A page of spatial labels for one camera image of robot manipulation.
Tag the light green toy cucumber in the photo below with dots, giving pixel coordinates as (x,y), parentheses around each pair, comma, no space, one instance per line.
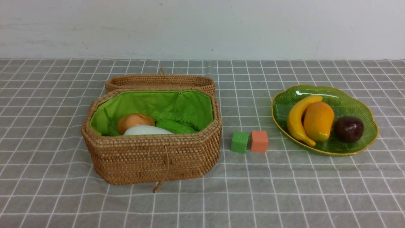
(175,126)

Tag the white toy radish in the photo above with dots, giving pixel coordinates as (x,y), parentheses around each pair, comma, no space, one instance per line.
(146,130)

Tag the brown toy potato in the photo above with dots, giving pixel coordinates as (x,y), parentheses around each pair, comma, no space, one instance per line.
(133,119)

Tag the yellow toy banana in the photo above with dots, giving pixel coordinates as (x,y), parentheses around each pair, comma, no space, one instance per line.
(294,123)

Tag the orange yellow toy mango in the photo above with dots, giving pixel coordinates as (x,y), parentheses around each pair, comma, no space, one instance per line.
(318,121)

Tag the dark red passion fruit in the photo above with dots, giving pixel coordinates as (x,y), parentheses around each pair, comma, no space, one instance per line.
(349,129)

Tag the green cube block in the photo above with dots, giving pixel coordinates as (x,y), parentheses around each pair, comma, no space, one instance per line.
(239,142)

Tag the woven rattan basket lid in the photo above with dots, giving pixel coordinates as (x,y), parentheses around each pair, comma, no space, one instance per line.
(160,80)

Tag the orange cube block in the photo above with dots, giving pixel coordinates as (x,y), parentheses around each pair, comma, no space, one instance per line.
(259,141)

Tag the woven rattan basket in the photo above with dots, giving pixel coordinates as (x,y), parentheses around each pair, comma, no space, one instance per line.
(122,160)

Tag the green glass plate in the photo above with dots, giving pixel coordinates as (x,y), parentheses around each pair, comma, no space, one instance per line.
(342,105)

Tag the grey checked tablecloth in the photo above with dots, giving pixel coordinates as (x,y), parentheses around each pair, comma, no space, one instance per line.
(47,179)

